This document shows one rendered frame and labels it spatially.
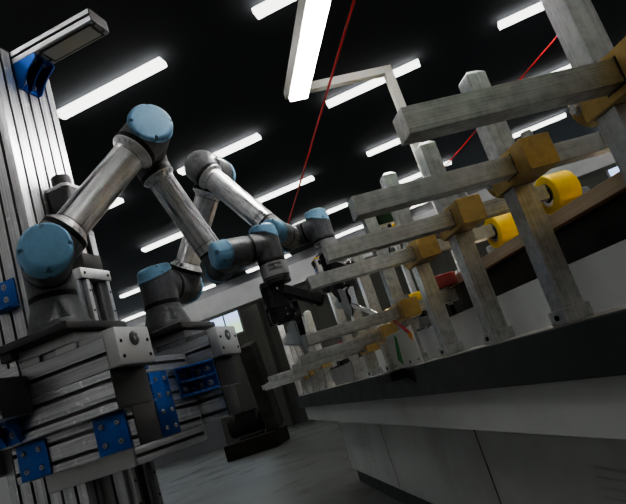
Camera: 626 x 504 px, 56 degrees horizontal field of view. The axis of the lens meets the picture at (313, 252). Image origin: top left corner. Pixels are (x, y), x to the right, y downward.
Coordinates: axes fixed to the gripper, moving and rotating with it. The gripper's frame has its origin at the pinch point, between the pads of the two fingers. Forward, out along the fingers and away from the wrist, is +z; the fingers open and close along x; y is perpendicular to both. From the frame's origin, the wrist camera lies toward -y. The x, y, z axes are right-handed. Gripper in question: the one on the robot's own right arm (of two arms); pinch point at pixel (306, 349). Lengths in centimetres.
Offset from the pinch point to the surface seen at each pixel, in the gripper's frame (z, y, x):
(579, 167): -223, -702, -774
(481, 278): 0, -29, 48
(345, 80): -160, -96, -160
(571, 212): -6, -47, 57
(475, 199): -14, -30, 55
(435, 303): 0.1, -28.8, 22.7
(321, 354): 1.3, -7.3, -23.6
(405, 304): -3.3, -27.8, 4.9
